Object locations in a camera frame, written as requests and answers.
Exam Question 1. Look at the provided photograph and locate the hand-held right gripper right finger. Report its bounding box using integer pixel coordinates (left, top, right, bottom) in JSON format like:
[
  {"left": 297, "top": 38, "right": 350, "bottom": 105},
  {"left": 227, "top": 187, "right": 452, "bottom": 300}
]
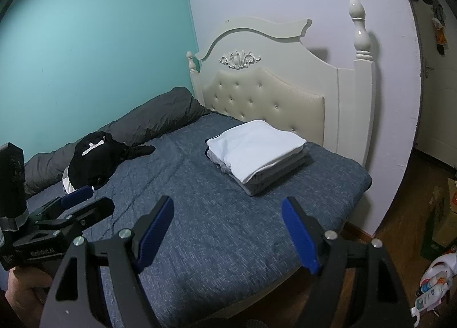
[{"left": 281, "top": 197, "right": 415, "bottom": 328}]

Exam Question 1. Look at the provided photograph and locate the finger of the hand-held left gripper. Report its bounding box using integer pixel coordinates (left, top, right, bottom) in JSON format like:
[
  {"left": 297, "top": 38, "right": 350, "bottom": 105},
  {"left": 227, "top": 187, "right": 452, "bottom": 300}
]
[
  {"left": 53, "top": 197, "right": 115, "bottom": 239},
  {"left": 30, "top": 185, "right": 94, "bottom": 219}
]

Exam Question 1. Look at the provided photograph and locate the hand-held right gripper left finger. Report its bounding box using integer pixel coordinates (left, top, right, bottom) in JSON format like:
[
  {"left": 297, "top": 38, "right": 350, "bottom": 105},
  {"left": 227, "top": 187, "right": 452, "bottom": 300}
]
[{"left": 43, "top": 195, "right": 175, "bottom": 328}]

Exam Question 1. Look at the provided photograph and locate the white polo shirt black trim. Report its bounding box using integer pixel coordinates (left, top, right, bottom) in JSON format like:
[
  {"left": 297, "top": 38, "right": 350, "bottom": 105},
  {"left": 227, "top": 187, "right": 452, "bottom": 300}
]
[{"left": 206, "top": 120, "right": 308, "bottom": 184}]

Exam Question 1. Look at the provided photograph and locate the person's left hand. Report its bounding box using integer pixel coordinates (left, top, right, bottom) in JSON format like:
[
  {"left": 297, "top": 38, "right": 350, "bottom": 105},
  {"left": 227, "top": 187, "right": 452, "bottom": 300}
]
[{"left": 7, "top": 267, "right": 54, "bottom": 328}]

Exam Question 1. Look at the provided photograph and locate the plain white garment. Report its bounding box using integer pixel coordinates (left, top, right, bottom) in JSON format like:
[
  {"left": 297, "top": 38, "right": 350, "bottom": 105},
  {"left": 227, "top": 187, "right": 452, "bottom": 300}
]
[{"left": 61, "top": 167, "right": 95, "bottom": 193}]

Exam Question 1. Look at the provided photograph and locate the bed with blue cover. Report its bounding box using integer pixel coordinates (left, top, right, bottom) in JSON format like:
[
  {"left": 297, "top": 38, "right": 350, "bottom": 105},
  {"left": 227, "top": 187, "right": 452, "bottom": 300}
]
[{"left": 25, "top": 112, "right": 374, "bottom": 328}]

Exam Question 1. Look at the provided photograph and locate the folded light grey garment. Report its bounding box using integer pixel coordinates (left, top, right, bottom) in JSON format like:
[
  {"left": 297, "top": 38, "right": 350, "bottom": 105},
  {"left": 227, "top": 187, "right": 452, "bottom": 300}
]
[{"left": 218, "top": 147, "right": 310, "bottom": 191}]

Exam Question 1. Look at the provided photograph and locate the black knit garment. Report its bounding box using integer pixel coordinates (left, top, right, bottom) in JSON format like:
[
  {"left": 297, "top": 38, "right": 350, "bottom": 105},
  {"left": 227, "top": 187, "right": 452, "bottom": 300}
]
[{"left": 121, "top": 144, "right": 156, "bottom": 161}]

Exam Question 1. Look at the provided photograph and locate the rolled dark grey duvet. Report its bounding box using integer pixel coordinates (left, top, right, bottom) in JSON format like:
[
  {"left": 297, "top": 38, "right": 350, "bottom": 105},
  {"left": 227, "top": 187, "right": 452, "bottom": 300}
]
[{"left": 24, "top": 87, "right": 211, "bottom": 196}]

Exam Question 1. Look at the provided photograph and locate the green box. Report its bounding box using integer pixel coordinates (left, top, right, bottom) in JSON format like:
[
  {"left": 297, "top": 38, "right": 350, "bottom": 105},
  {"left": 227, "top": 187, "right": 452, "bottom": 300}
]
[{"left": 420, "top": 203, "right": 448, "bottom": 261}]

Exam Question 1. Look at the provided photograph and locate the cream tufted headboard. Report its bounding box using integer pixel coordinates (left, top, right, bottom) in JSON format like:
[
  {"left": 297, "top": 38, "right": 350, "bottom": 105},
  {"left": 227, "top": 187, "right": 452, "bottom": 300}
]
[{"left": 186, "top": 0, "right": 379, "bottom": 171}]

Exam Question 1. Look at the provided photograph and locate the brown cardboard box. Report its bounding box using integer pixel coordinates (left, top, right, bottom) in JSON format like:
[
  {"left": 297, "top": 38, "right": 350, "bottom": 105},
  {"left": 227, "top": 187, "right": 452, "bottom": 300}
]
[{"left": 430, "top": 178, "right": 457, "bottom": 248}]

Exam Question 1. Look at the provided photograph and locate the white door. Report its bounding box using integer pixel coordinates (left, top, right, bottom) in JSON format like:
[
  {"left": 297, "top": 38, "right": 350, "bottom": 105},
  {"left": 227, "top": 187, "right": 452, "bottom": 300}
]
[{"left": 414, "top": 0, "right": 457, "bottom": 171}]

